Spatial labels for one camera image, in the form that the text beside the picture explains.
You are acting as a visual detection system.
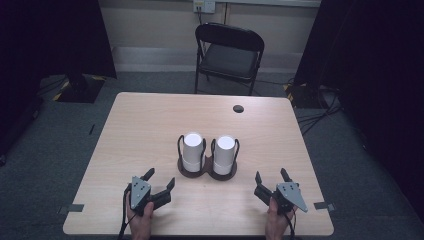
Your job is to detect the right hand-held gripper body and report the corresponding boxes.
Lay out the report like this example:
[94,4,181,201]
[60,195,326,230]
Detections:
[270,181,309,216]

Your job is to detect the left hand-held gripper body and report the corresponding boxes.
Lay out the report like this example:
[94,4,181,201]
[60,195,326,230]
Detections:
[124,175,158,217]

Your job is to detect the dark wooden cup holder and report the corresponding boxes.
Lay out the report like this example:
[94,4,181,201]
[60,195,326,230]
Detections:
[176,134,241,182]

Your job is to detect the stack of white paper cups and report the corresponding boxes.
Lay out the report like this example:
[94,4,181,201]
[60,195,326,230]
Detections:
[182,132,205,174]
[213,134,236,176]

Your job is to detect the person's left hand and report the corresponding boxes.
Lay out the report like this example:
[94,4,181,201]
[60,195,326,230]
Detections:
[125,194,155,240]

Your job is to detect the person's right hand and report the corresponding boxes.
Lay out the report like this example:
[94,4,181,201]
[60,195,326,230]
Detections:
[264,198,298,240]

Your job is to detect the grey tape strip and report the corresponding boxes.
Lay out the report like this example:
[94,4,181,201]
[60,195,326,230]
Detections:
[313,201,336,212]
[58,203,85,215]

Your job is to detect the black stand base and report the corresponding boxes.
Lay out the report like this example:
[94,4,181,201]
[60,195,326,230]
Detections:
[52,73,107,104]
[283,81,322,110]

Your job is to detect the black folding chair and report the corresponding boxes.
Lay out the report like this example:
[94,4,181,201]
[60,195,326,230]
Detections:
[194,22,265,97]

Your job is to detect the black curtain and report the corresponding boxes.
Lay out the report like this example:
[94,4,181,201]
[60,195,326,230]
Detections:
[293,0,424,214]
[0,0,118,161]

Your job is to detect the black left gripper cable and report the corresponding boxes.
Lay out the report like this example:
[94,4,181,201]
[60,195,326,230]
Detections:
[117,183,138,240]

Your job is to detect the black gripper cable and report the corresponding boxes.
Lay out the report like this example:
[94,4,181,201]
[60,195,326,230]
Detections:
[283,213,297,240]
[117,183,138,240]

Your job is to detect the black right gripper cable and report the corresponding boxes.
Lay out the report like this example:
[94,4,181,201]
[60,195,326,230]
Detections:
[283,213,297,240]

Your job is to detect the black floor cables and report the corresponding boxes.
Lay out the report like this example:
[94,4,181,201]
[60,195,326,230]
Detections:
[295,85,345,136]

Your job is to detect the white wall socket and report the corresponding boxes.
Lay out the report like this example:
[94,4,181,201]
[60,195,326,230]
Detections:
[193,0,217,14]

